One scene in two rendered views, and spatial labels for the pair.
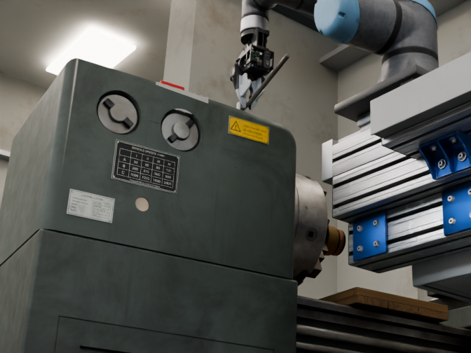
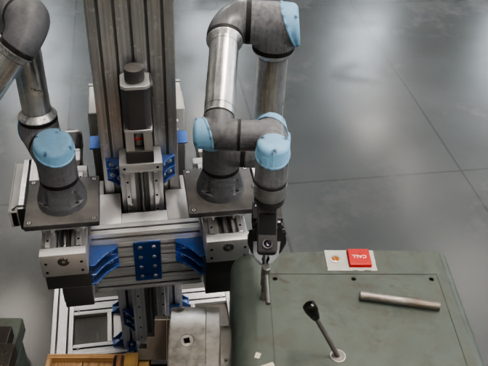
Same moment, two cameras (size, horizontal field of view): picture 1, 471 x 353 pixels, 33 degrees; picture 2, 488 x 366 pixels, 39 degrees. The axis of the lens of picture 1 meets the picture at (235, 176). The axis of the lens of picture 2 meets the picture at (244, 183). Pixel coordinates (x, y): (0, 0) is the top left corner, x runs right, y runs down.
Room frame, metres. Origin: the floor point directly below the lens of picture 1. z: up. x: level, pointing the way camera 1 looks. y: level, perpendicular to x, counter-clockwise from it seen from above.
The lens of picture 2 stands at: (2.94, 0.41, 2.57)
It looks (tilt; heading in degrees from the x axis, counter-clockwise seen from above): 39 degrees down; 204
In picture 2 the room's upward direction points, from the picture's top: 3 degrees clockwise
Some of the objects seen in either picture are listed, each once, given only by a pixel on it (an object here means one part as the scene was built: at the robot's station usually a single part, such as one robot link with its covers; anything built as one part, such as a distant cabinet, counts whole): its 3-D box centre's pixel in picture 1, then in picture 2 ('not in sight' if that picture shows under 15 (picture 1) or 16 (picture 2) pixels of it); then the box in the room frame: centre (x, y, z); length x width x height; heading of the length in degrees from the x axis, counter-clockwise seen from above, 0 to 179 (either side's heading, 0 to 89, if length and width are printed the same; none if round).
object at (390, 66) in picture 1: (410, 81); (220, 176); (1.42, -0.35, 1.21); 0.15 x 0.15 x 0.10
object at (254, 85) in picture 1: (258, 92); (257, 245); (1.81, -0.05, 1.38); 0.06 x 0.03 x 0.09; 27
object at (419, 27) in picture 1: (406, 32); (223, 146); (1.42, -0.34, 1.33); 0.13 x 0.12 x 0.14; 114
